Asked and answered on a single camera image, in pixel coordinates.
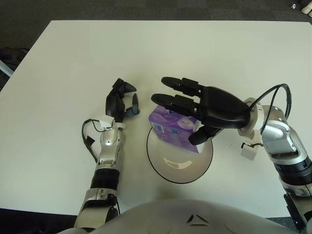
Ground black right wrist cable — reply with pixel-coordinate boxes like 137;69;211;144
247;83;293;122

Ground grey robot torso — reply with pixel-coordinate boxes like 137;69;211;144
63;199;299;234

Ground light grey panel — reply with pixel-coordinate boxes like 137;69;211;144
0;59;14;78

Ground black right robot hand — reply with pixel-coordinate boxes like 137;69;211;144
151;77;252;145

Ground white plate with black rim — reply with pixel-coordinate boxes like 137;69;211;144
146;126;214;184

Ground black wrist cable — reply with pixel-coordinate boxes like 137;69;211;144
82;118;115;164
247;83;293;122

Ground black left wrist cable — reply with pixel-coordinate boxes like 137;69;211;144
82;118;115;164

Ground black bag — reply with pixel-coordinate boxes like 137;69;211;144
0;48;30;68

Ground purple tissue paper pack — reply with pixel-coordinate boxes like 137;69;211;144
148;105;207;154

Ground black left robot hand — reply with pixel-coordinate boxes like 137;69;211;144
105;78;141;122

